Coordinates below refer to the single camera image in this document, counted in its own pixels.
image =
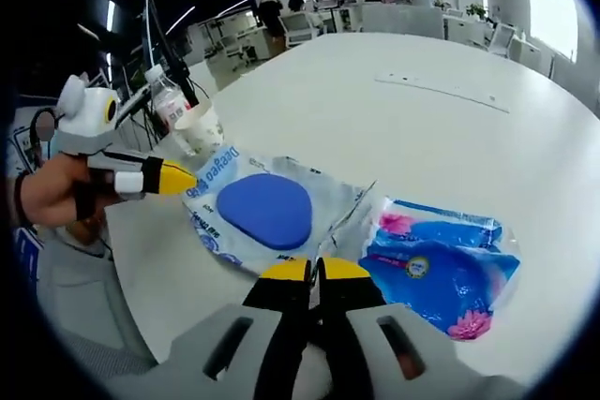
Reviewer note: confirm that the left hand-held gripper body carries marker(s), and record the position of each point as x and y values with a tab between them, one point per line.
86	123

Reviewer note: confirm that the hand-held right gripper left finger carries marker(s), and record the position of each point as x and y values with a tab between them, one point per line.
262	325

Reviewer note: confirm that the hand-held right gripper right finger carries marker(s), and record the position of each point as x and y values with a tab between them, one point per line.
356	320

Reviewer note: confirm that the clear plastic water bottle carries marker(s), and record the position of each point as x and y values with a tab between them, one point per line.
166	100

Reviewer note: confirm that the white paper cup green print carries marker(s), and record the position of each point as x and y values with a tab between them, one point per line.
206	130

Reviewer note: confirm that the blue tissue pack pink flowers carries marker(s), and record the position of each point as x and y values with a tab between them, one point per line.
436	269

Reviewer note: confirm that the blue snack packet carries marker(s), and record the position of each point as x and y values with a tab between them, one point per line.
267	212

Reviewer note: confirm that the white tabletop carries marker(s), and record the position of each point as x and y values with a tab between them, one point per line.
375	147

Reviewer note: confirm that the person's left hand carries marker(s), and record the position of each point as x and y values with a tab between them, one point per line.
56	194

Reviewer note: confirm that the white office chair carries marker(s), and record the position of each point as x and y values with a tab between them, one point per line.
236	51
502	39
297	27

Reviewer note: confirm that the white desk partition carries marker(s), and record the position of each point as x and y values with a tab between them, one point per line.
403	23

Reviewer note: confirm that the green potted plant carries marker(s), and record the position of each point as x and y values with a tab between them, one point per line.
476	10

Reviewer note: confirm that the wide office window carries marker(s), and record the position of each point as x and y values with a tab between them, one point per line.
550	6

